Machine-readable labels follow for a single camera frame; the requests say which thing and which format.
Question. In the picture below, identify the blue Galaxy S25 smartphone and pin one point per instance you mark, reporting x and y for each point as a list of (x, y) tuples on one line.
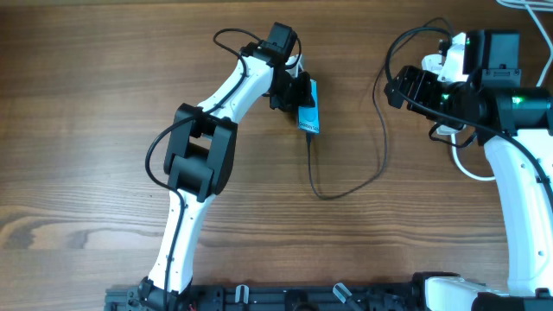
[(308, 117)]

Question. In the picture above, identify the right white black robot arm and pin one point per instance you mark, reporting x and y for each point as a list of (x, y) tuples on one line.
[(513, 124)]

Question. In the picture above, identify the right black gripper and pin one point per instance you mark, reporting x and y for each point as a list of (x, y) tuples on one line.
[(415, 92)]

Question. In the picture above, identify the white power strip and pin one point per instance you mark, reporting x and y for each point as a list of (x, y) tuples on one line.
[(433, 63)]

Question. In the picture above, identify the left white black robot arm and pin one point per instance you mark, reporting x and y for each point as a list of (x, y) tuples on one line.
[(193, 158)]

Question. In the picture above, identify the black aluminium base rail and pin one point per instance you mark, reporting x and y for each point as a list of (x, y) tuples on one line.
[(381, 296)]

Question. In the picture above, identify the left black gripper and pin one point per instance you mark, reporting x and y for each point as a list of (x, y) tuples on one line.
[(303, 98)]

